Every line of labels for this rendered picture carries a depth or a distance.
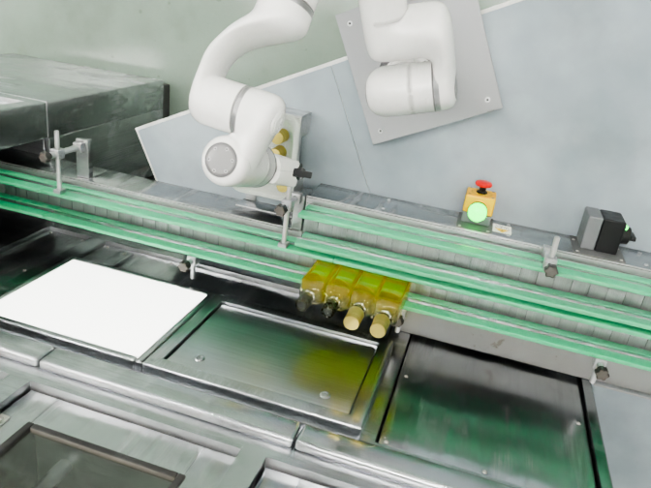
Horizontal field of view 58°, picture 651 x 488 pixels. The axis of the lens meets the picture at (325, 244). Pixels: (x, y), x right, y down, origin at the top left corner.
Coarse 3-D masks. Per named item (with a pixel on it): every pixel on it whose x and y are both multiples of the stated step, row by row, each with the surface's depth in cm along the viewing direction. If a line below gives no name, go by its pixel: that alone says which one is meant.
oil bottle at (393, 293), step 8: (392, 280) 138; (400, 280) 138; (384, 288) 133; (392, 288) 134; (400, 288) 134; (408, 288) 138; (384, 296) 130; (392, 296) 130; (400, 296) 130; (376, 304) 128; (384, 304) 127; (392, 304) 127; (400, 304) 128; (376, 312) 128; (392, 312) 127; (400, 312) 132; (392, 320) 128
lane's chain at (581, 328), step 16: (16, 192) 172; (32, 192) 171; (80, 208) 168; (96, 208) 166; (176, 208) 158; (144, 224) 163; (160, 224) 162; (240, 224) 154; (208, 240) 159; (224, 240) 158; (272, 256) 155; (288, 256) 154; (416, 288) 146; (432, 288) 145; (464, 304) 144; (480, 304) 143; (496, 304) 142; (528, 320) 141; (544, 320) 140; (560, 320) 139; (592, 336) 138; (608, 336) 137; (624, 336) 136
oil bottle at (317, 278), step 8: (320, 264) 140; (328, 264) 141; (336, 264) 141; (312, 272) 136; (320, 272) 136; (328, 272) 137; (304, 280) 132; (312, 280) 132; (320, 280) 133; (328, 280) 135; (304, 288) 131; (312, 288) 130; (320, 288) 131; (320, 296) 131; (312, 304) 132
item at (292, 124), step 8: (288, 120) 152; (296, 120) 144; (288, 128) 153; (296, 128) 145; (296, 136) 146; (272, 144) 156; (280, 144) 155; (288, 144) 155; (296, 144) 147; (288, 152) 155; (296, 152) 147; (248, 192) 155; (256, 192) 154; (264, 192) 154; (272, 192) 155; (280, 192) 155
